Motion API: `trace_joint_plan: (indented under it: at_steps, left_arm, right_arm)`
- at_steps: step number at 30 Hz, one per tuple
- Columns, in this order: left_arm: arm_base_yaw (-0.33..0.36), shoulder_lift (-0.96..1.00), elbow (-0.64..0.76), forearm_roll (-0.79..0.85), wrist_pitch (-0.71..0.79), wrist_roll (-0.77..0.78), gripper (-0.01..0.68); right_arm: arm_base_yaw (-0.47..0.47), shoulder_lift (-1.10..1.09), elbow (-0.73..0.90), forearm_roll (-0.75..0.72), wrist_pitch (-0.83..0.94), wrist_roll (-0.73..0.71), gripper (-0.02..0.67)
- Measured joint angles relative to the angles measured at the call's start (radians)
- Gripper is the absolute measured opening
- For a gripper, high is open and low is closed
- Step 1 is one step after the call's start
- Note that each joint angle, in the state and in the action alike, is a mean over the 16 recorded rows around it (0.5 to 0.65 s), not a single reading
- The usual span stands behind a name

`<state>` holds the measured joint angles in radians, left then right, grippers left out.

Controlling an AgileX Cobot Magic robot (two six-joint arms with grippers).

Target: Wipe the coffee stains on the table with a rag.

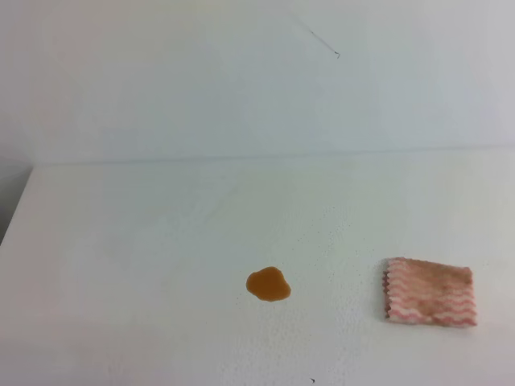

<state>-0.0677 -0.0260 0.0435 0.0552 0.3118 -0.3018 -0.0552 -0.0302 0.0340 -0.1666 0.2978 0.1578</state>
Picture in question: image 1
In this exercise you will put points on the pink striped cleaning rag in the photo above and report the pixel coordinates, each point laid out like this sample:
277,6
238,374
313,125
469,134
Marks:
427,293

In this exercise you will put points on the brown coffee stain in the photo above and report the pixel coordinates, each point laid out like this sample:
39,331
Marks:
268,285

